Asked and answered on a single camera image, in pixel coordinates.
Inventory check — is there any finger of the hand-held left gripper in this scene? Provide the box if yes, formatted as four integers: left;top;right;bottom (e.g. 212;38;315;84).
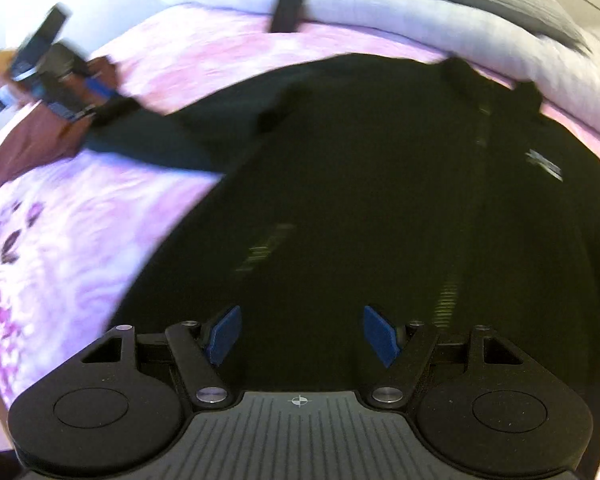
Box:
77;75;148;122

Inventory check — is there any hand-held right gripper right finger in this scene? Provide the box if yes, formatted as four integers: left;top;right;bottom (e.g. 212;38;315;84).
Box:
362;305;526;406

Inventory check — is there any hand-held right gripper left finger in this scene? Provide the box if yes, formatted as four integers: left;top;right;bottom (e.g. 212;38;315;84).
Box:
80;305;243;406

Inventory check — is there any brown knitted garment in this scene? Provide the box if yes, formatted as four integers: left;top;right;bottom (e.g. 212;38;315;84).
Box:
0;55;142;197

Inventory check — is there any black garment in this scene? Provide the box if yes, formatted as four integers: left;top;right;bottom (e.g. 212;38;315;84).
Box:
82;54;600;471

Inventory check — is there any pink floral blanket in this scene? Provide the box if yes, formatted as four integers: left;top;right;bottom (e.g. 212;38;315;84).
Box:
0;2;600;480

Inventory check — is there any white striped rolled quilt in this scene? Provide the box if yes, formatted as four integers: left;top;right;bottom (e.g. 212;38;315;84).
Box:
158;0;600;137

